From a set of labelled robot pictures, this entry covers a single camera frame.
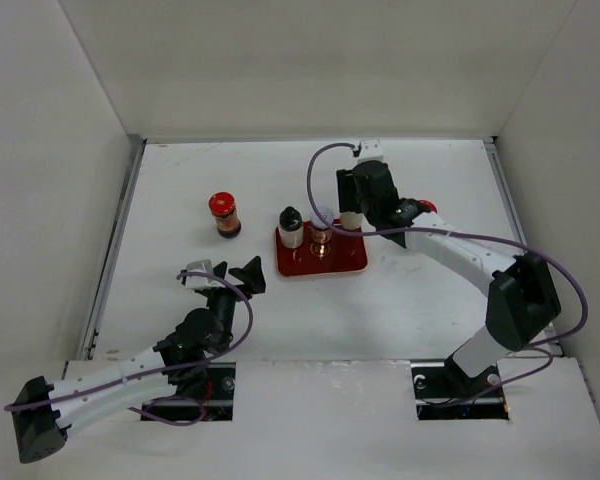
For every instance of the black-cap white bottle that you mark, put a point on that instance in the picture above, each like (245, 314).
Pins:
(291, 228)

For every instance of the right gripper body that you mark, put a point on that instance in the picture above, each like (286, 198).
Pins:
(347, 185)

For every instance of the tall red-lid sauce jar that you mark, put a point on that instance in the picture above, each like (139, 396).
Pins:
(222, 206)

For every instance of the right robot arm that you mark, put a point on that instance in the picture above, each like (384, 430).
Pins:
(520, 292)

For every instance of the grey-lid condiment jar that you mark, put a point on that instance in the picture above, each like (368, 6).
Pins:
(320, 230)

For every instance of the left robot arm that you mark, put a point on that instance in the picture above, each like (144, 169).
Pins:
(47, 413)

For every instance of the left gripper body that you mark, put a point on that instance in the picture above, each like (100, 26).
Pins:
(222, 302)

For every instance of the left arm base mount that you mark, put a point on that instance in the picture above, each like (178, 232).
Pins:
(211, 401)

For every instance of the squat red-lid sauce jar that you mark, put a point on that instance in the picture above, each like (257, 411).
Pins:
(427, 206)

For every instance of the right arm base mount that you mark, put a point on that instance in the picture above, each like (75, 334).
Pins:
(440, 395)

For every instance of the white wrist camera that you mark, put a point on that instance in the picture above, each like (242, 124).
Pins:
(368, 150)
(199, 275)

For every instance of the red lacquer tray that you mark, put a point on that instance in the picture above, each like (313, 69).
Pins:
(340, 255)

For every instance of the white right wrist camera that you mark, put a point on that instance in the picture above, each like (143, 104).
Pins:
(368, 150)

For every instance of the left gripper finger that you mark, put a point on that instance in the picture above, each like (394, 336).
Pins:
(220, 270)
(251, 277)

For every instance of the black-top salt grinder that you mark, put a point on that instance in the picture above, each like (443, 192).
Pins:
(351, 222)

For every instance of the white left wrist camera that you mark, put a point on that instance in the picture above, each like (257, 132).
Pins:
(199, 275)

